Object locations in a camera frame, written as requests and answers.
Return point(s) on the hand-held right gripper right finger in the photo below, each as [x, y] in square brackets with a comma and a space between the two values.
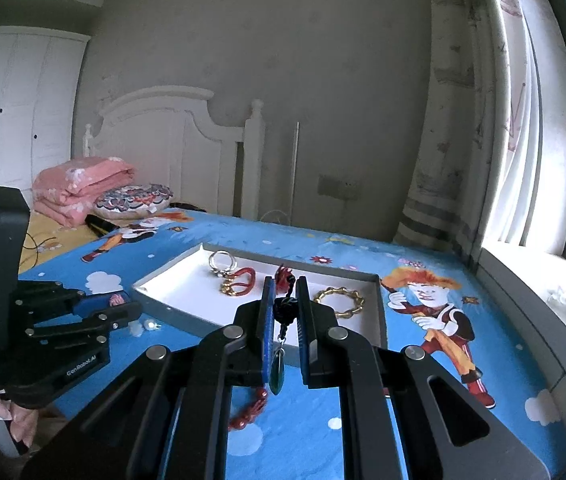
[304, 330]

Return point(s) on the blue cartoon printed tablecloth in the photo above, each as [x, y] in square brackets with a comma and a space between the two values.
[303, 435]

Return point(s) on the shallow grey cardboard box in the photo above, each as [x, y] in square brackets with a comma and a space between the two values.
[183, 290]

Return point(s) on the person's left hand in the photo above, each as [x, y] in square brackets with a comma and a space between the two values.
[20, 422]

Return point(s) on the white upright pole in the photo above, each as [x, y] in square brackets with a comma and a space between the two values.
[294, 175]

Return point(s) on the folded pink quilt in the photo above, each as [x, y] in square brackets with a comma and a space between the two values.
[78, 185]

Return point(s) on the white wooden headboard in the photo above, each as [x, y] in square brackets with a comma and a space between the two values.
[173, 150]

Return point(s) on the thin bangle with pearls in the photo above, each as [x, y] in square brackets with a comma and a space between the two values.
[221, 272]

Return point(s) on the pearl earring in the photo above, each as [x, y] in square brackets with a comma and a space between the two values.
[150, 324]

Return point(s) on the white wardrobe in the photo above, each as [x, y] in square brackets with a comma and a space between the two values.
[13, 110]

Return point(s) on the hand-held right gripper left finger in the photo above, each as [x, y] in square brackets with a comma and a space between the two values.
[268, 330]

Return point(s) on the yellow floral bed sheet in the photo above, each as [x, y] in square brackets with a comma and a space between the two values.
[63, 230]

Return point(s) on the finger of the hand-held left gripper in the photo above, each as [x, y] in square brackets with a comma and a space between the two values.
[108, 317]
[90, 304]

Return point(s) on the pale printed curtain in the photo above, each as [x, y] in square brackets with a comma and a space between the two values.
[463, 110]

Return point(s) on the round patterned cushion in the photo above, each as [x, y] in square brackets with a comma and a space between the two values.
[133, 200]

